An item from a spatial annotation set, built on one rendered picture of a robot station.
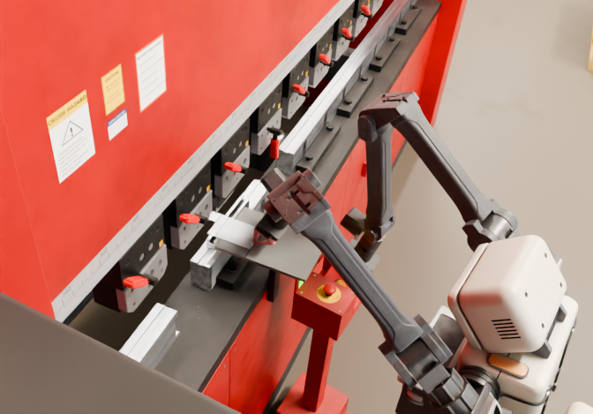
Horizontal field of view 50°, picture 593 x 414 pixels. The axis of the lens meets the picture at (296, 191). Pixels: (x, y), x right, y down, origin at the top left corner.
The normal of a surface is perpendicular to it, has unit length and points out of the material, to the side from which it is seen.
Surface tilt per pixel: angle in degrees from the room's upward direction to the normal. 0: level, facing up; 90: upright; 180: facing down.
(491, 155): 0
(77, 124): 90
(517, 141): 0
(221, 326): 0
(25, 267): 90
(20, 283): 90
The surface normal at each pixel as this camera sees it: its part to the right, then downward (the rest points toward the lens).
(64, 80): 0.92, 0.31
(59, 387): 0.08, -0.76
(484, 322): -0.54, 0.51
